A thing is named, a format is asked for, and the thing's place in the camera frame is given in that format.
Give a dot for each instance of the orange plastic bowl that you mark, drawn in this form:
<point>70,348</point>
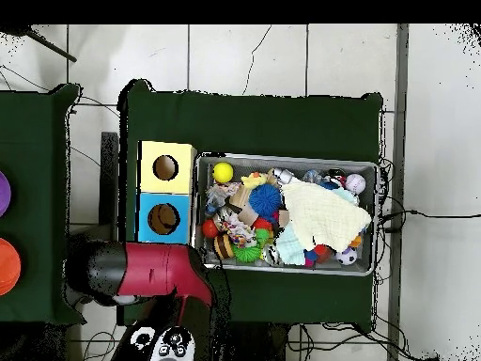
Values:
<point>9,267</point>

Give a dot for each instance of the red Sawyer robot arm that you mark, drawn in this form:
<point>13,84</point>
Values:
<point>161,267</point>

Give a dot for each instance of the shallow clear mesh bin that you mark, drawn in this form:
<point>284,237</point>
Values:
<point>201,176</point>

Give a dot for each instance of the wooden three-hole sorting box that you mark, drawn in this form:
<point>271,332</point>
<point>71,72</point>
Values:
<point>180,180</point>

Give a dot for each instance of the yellow duck plush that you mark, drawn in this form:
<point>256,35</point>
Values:
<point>253,180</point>

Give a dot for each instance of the blue spiky ball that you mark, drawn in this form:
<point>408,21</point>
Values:
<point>265,200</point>

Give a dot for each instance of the yellow ball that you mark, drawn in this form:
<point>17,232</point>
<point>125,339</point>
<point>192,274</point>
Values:
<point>223,172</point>

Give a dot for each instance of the red-orange ball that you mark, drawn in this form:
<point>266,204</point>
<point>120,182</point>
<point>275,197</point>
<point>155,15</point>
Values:
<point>209,229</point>

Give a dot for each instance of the silver plastic toy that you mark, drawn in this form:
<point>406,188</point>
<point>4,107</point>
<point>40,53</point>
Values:
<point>283,175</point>

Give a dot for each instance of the brown striped burger toy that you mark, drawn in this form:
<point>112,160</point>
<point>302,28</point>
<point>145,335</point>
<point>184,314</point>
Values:
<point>223,246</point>

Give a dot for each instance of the dark green tablecloth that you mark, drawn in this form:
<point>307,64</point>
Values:
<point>255,124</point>
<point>34,150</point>

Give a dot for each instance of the white baseball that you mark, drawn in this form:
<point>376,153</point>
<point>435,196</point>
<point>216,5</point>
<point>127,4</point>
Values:
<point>355,184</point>

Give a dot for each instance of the small soccer ball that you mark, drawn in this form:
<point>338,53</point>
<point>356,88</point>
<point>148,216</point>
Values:
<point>346,256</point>

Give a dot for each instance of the purple round disc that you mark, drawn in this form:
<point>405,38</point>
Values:
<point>3,193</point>

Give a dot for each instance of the black tripod leg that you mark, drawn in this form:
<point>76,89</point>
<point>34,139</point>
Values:
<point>49,46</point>

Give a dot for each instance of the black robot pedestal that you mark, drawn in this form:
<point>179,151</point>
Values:
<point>259,344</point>

